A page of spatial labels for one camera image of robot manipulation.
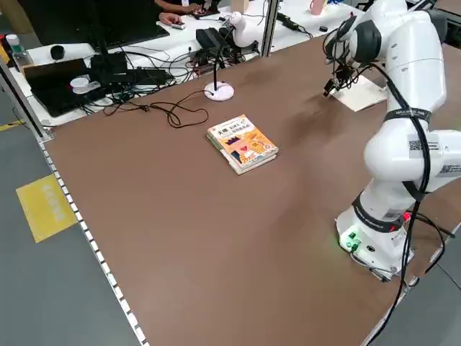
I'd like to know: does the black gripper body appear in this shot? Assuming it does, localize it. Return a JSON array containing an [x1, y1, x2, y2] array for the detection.
[[331, 63, 358, 88]]

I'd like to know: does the white notebook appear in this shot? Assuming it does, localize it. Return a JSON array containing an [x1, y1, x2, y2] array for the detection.
[[328, 74, 389, 113]]

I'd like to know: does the white side desk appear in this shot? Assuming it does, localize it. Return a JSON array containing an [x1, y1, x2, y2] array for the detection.
[[6, 0, 375, 127]]

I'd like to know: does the pink cup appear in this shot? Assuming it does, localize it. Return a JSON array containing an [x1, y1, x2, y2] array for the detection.
[[307, 0, 328, 16]]

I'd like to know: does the orange illustrated cover book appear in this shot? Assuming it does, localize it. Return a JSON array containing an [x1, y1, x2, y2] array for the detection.
[[205, 114, 279, 170]]

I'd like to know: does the white desk lamp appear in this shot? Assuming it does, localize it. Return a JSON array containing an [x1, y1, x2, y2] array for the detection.
[[204, 10, 259, 102]]

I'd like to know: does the black ribbed power supply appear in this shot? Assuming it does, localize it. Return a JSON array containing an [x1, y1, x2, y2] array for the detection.
[[195, 27, 233, 61]]

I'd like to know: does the black keyboard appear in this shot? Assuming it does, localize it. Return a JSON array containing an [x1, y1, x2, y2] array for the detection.
[[104, 22, 171, 50]]

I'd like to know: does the black box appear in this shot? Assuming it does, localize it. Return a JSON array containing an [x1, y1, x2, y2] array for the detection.
[[89, 52, 130, 83]]

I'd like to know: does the white tape roll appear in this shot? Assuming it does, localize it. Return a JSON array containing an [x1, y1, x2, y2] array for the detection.
[[69, 76, 91, 95]]

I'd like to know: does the black monitor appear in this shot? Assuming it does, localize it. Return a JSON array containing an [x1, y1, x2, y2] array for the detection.
[[21, 0, 161, 48]]

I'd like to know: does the dark laptop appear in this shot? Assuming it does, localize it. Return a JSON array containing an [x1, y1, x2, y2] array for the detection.
[[23, 57, 107, 118]]

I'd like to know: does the yellow floor sticker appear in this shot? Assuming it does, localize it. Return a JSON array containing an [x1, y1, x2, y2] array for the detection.
[[15, 174, 79, 244]]

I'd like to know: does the clear bottle with white cap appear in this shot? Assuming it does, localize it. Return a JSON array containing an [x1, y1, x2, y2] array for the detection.
[[4, 34, 30, 69]]

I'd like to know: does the aluminium frame post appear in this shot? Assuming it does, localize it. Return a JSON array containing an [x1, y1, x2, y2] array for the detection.
[[261, 0, 281, 58], [0, 59, 55, 141]]

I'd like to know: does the black lamp cable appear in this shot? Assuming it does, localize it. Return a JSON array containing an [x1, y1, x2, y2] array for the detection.
[[103, 89, 210, 129]]

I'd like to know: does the black arm base cable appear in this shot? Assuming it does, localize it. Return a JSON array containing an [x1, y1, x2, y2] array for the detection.
[[405, 210, 455, 277]]

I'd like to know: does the long black arm cable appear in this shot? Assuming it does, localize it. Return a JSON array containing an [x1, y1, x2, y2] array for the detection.
[[322, 17, 433, 346]]

